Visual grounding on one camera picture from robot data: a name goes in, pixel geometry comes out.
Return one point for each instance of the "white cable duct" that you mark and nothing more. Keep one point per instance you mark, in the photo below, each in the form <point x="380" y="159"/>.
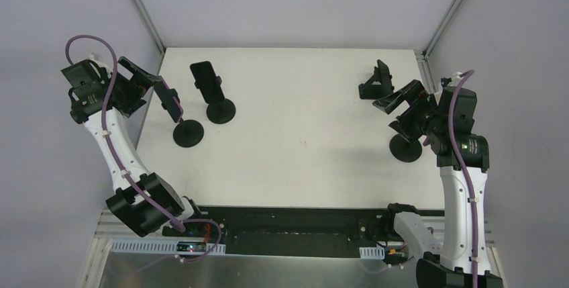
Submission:
<point x="372" y="253"/>
<point x="156" y="246"/>

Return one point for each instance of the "black folding phone stand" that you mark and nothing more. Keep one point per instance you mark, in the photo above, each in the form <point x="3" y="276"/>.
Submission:
<point x="371" y="89"/>

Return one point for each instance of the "left white cable duct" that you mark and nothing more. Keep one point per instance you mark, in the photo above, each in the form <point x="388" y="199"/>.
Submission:
<point x="156" y="246"/>

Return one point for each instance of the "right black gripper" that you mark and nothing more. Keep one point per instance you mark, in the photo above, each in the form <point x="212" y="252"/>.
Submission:
<point x="409" y="101"/>

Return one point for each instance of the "right white cable duct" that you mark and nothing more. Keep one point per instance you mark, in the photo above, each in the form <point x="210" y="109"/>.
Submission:
<point x="372" y="253"/>

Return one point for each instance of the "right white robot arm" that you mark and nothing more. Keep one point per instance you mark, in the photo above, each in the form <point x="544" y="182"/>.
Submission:
<point x="444" y="122"/>

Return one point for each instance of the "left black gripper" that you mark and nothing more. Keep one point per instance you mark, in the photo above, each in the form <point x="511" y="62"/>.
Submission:
<point x="135" y="80"/>

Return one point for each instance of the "black round-base phone stand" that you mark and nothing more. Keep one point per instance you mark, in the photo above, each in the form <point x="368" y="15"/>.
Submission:
<point x="188" y="133"/>

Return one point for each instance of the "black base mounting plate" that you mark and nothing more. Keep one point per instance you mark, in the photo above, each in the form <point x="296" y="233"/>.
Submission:
<point x="288" y="231"/>

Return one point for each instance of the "right black round-base stand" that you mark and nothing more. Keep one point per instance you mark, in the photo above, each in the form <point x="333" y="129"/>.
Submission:
<point x="403" y="150"/>

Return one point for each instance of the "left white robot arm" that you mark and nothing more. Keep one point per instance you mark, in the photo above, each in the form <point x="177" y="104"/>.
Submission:
<point x="142" y="200"/>

